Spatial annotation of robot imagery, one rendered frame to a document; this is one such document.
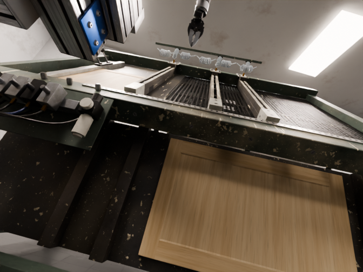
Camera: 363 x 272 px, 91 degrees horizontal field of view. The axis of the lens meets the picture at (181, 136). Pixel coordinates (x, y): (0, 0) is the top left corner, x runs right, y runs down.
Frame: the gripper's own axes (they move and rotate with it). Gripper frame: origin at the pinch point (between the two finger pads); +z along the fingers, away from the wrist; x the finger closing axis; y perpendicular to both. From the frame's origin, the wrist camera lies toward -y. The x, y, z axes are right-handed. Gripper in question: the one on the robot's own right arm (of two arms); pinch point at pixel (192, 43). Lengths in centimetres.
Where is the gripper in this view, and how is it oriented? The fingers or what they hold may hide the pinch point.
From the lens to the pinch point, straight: 114.2
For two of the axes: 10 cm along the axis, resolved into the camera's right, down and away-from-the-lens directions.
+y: -0.2, -0.5, 10.0
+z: -2.6, 9.6, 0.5
